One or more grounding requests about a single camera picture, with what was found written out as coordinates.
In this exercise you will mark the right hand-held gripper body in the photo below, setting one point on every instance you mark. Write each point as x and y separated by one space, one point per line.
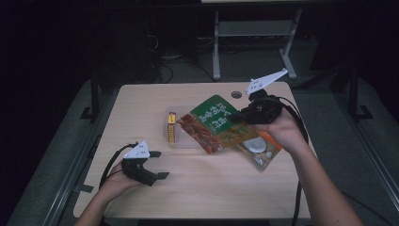
262 108

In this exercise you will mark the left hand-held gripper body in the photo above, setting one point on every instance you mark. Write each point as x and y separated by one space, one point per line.
136 166

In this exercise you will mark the green and gold snack packet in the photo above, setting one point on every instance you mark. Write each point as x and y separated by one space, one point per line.
216 124

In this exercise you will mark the clear plastic container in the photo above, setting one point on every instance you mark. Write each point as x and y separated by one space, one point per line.
188 141

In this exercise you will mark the person's left hand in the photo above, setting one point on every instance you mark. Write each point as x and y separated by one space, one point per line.
117 182

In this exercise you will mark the person's right hand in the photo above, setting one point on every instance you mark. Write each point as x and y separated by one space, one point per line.
284 130

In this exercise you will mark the round grey table grommet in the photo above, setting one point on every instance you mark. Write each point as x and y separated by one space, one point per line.
236 94

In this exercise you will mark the yellow and red box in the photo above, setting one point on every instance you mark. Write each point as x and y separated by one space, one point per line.
171 127

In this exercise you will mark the brown and orange powder packet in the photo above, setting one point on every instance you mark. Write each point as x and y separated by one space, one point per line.
258 150

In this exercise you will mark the black metal stand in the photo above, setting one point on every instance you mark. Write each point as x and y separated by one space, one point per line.
92 100
354 94

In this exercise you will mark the grey metal stand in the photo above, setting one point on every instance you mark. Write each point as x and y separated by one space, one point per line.
251 28

